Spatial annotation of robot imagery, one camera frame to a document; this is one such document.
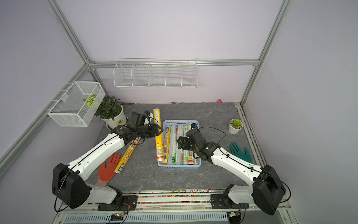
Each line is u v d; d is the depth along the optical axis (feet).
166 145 2.99
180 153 2.89
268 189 1.33
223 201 2.17
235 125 3.15
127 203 2.39
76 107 2.69
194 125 2.42
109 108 3.02
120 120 3.29
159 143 2.48
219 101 4.07
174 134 3.17
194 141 2.02
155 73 3.28
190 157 2.70
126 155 2.87
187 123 3.26
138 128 2.10
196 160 2.76
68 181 1.30
